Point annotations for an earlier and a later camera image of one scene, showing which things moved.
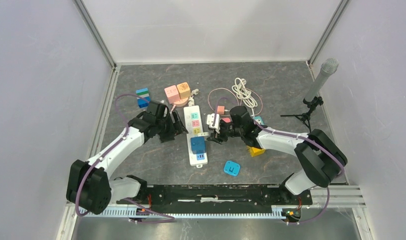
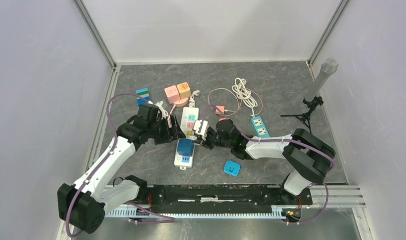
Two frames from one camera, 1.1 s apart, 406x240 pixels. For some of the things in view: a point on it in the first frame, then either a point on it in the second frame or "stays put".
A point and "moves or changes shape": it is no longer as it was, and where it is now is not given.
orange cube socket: x=184 y=90 stays put
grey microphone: x=328 y=66 stays put
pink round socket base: x=182 y=102 stays put
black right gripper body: x=226 y=130 to x=213 y=139
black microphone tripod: x=311 y=105 stays put
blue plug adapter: x=231 y=168 stays put
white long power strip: x=193 y=125 moves or changes shape
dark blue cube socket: x=198 y=145 to x=185 y=147
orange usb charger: x=220 y=109 stays put
